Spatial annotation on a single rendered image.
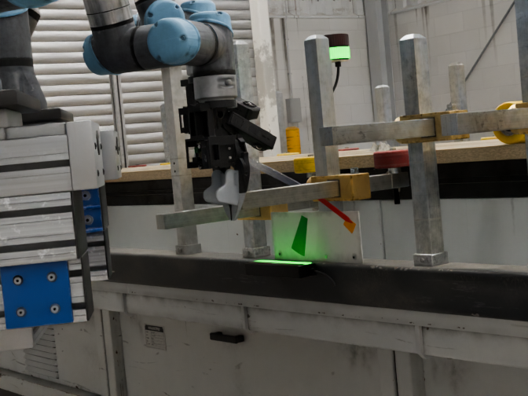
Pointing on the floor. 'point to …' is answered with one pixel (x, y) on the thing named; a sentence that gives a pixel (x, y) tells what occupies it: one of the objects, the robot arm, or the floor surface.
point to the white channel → (265, 71)
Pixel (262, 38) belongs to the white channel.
